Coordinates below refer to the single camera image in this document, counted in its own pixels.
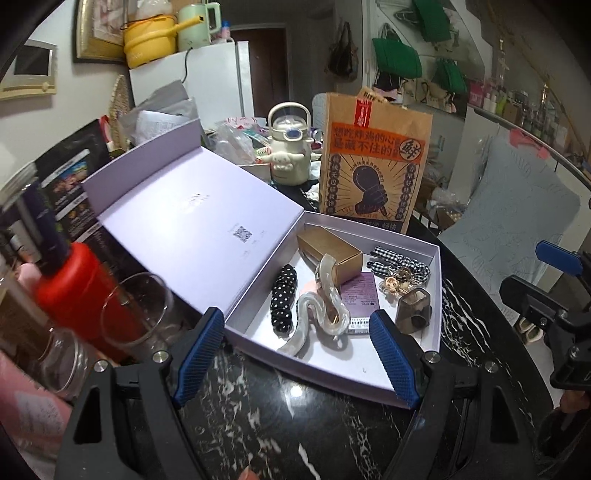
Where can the wall intercom panel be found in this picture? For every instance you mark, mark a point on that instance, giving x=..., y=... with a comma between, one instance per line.
x=27, y=69

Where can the brown hanging bag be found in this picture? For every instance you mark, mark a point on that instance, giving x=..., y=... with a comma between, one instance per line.
x=344, y=55

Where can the pink round compact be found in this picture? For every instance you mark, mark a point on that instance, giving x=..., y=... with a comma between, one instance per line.
x=311, y=290

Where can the white fridge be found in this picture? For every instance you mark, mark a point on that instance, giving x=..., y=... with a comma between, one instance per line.
x=212, y=78

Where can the light blue cushion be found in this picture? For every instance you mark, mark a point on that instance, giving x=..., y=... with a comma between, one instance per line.
x=512, y=207

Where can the woven hand fan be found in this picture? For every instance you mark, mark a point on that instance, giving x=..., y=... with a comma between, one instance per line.
x=121, y=104

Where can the yellow pot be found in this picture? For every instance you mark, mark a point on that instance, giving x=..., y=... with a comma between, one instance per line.
x=147, y=41

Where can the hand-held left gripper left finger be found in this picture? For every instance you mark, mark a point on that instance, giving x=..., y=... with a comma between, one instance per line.
x=198, y=355

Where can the pink squeeze tube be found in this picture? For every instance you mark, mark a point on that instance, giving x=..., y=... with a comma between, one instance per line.
x=27, y=415

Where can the red canister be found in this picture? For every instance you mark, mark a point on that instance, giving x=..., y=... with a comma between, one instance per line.
x=83, y=295

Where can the light green kettle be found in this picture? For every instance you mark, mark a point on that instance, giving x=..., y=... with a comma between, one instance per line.
x=194, y=25

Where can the grey plastic bag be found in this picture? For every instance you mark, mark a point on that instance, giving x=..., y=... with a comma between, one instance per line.
x=166, y=106

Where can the person's left hand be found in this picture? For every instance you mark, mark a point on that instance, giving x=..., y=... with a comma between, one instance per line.
x=249, y=474

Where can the clear jar orange label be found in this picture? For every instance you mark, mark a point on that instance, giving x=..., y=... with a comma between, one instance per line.
x=64, y=364

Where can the cream kettle bottle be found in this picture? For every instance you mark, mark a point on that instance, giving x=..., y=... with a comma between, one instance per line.
x=288, y=157

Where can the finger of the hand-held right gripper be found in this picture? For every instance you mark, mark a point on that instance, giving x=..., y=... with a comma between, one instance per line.
x=558, y=257
x=531, y=300

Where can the black white gingham scrunchie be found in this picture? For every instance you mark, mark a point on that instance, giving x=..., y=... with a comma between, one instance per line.
x=401, y=261

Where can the pearl hair claw clip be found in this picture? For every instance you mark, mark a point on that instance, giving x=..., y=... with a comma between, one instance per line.
x=318, y=314

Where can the dark jar clear lid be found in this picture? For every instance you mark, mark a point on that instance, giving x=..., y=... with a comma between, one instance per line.
x=37, y=217

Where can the gold cardboard box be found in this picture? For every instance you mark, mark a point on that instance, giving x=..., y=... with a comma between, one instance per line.
x=332, y=254

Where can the purple card packet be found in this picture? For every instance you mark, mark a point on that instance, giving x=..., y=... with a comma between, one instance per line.
x=362, y=300

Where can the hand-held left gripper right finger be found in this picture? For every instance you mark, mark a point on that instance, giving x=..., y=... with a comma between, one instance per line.
x=392, y=355

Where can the clear drinking glass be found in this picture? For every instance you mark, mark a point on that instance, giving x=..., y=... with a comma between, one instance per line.
x=138, y=314

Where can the row of bottles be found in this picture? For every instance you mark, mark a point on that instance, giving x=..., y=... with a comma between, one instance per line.
x=521, y=106

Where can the green tote bag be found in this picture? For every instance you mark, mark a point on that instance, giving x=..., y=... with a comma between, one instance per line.
x=397, y=57

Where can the brown printed paper bag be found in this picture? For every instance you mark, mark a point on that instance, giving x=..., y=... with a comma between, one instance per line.
x=374, y=166

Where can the gold hair accessory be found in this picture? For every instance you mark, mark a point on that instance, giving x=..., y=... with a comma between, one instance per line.
x=397, y=284

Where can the dark brown door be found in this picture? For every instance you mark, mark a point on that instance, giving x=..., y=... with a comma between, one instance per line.
x=270, y=69

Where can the framed picture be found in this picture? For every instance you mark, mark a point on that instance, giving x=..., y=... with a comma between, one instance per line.
x=92, y=32

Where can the white gift box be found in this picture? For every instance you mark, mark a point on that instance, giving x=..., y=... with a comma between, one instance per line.
x=184, y=217

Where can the black snack packet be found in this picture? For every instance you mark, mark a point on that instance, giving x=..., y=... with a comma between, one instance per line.
x=78, y=184

